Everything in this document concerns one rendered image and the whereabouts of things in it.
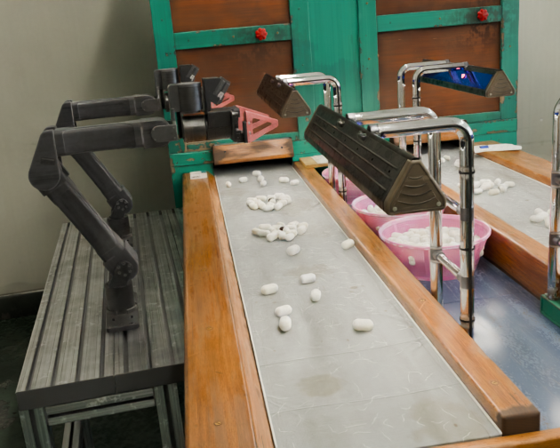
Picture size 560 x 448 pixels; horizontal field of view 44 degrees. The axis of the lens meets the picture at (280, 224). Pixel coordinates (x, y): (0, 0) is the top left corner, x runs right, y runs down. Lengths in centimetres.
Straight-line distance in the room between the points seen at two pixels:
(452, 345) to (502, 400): 17
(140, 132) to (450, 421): 87
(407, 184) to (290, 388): 40
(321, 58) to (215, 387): 175
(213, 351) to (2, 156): 237
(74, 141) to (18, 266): 207
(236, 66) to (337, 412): 176
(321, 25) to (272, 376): 172
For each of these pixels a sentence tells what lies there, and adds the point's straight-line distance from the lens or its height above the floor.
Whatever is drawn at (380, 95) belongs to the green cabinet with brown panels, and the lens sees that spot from 270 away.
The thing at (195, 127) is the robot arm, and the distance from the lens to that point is 152.
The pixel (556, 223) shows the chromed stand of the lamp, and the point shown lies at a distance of 143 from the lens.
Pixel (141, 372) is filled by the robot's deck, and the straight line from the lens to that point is 138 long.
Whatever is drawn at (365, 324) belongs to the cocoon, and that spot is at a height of 76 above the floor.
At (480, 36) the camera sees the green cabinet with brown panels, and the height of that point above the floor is 116.
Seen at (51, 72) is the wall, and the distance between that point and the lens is 336.
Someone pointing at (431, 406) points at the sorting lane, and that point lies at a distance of 105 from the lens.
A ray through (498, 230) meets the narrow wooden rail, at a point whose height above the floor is 76.
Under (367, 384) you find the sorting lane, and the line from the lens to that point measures 111.
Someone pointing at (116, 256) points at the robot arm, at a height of 82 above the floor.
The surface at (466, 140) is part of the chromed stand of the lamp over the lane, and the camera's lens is 114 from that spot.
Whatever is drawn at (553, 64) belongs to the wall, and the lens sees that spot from 403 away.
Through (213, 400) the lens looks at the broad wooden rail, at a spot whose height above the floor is 76.
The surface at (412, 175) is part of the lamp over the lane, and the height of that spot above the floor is 109.
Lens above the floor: 129
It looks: 17 degrees down
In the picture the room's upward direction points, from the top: 5 degrees counter-clockwise
